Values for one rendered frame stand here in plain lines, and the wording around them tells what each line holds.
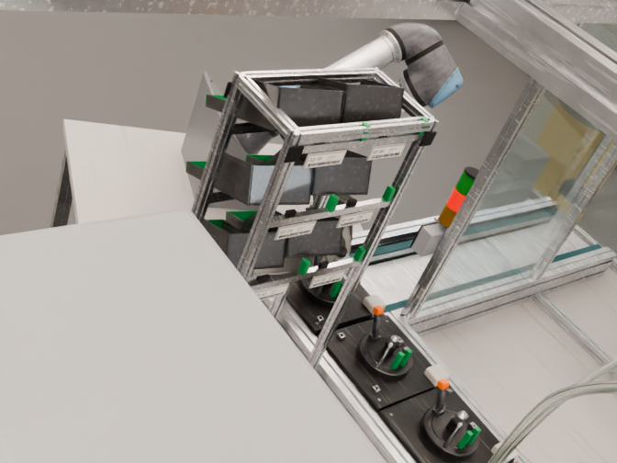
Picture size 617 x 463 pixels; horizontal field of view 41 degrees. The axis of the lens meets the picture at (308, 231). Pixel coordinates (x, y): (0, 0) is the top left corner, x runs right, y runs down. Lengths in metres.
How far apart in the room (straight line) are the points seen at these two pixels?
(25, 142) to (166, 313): 3.58
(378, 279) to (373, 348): 0.38
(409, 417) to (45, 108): 2.90
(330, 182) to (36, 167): 2.51
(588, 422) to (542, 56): 1.78
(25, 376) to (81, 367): 0.03
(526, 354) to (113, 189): 1.30
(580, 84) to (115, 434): 0.48
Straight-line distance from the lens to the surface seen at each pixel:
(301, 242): 1.65
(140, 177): 2.51
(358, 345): 2.03
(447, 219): 2.04
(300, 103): 1.40
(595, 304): 2.92
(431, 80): 2.27
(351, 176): 1.59
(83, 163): 2.51
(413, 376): 2.05
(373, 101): 1.51
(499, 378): 2.38
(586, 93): 0.73
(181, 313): 0.52
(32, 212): 3.67
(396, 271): 2.43
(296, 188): 1.50
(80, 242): 0.55
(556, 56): 0.75
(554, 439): 2.32
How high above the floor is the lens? 2.29
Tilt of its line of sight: 35 degrees down
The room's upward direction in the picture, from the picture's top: 23 degrees clockwise
